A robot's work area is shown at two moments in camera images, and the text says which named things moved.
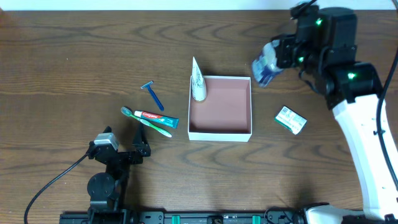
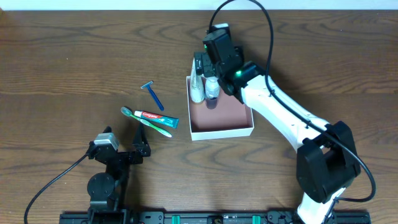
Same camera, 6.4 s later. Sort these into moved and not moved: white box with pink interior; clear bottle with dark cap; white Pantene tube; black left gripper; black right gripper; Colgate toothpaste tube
Moved: clear bottle with dark cap; black right gripper
Not moved: Colgate toothpaste tube; black left gripper; white box with pink interior; white Pantene tube
